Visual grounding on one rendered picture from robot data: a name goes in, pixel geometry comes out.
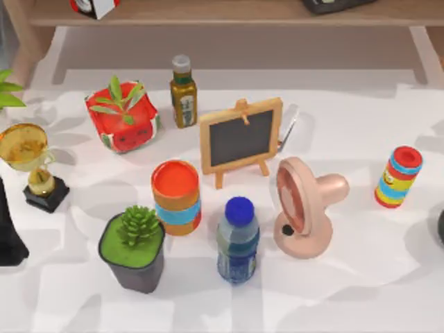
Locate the wooden framed blackboard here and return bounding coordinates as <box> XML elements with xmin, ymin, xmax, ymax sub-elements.
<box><xmin>198</xmin><ymin>97</ymin><xmax>284</xmax><ymax>189</ymax></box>

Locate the orange and blue can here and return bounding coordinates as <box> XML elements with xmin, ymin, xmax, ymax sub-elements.
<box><xmin>151</xmin><ymin>160</ymin><xmax>203</xmax><ymax>237</ymax></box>

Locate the blue cap water bottle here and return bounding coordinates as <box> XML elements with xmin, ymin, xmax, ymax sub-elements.
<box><xmin>216</xmin><ymin>196</ymin><xmax>261</xmax><ymax>285</ymax></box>

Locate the olive green bottle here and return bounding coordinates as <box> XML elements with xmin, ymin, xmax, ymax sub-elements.
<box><xmin>169</xmin><ymin>54</ymin><xmax>198</xmax><ymax>129</ymax></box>

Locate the pink desk fan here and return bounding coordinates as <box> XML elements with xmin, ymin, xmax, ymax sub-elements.
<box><xmin>273</xmin><ymin>156</ymin><xmax>350</xmax><ymax>259</ymax></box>

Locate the red watermelon plant pot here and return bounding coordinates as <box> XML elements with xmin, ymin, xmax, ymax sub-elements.
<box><xmin>85</xmin><ymin>75</ymin><xmax>162</xmax><ymax>154</ymax></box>

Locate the black pot green plant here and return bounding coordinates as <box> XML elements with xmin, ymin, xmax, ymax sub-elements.
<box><xmin>98</xmin><ymin>205</ymin><xmax>166</xmax><ymax>285</ymax></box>

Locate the wooden open shelf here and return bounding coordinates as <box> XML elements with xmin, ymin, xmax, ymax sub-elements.
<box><xmin>6</xmin><ymin>0</ymin><xmax>444</xmax><ymax>86</ymax></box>

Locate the red yellow striped can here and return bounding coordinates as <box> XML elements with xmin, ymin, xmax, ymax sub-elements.
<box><xmin>374</xmin><ymin>146</ymin><xmax>424</xmax><ymax>209</ymax></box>

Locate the gold trophy black base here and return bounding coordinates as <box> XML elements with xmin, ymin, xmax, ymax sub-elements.
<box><xmin>0</xmin><ymin>123</ymin><xmax>71</xmax><ymax>214</ymax></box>

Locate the black device on shelf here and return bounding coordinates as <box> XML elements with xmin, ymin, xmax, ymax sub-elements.
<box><xmin>300</xmin><ymin>0</ymin><xmax>377</xmax><ymax>15</ymax></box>

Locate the red and white box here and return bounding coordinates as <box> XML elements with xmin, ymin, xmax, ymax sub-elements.
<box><xmin>69</xmin><ymin>0</ymin><xmax>122</xmax><ymax>21</ymax></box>

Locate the dark round object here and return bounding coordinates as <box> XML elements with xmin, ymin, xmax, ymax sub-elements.
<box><xmin>436</xmin><ymin>207</ymin><xmax>444</xmax><ymax>247</ymax></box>

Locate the green leafy plant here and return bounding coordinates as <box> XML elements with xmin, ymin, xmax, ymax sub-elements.
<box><xmin>0</xmin><ymin>69</ymin><xmax>27</xmax><ymax>111</ymax></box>

